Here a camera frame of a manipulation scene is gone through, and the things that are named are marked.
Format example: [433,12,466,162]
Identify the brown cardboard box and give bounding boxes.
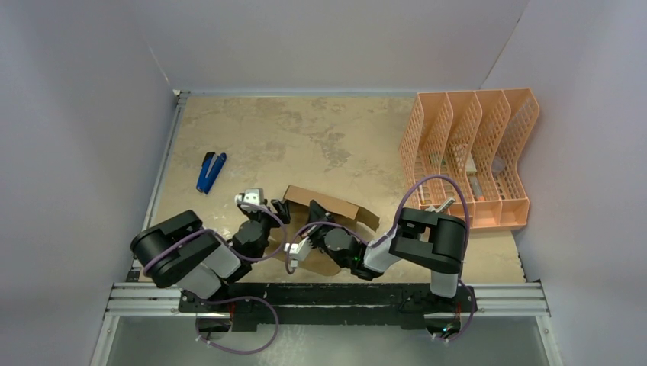
[282,185,381,277]

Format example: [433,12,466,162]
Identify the orange plastic file organizer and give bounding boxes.
[399,88,539,231]

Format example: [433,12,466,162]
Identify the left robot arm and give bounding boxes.
[130,197,291,312]

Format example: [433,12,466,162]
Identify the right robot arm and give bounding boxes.
[307,200,468,310]

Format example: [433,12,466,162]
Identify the blue stapler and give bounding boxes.
[196,152,227,194]

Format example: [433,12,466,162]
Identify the grey orange marker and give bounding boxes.
[468,175,486,201]

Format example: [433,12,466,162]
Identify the white block in organizer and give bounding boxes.
[465,154,477,175]

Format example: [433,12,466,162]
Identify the purple round item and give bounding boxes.
[491,156,506,175]

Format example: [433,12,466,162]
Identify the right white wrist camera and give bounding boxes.
[284,238,312,265]

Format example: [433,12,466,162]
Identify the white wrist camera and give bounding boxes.
[234,188,266,213]
[284,238,312,265]

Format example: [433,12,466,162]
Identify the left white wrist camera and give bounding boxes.
[234,188,266,213]

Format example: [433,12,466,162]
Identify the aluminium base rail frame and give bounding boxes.
[91,282,563,365]

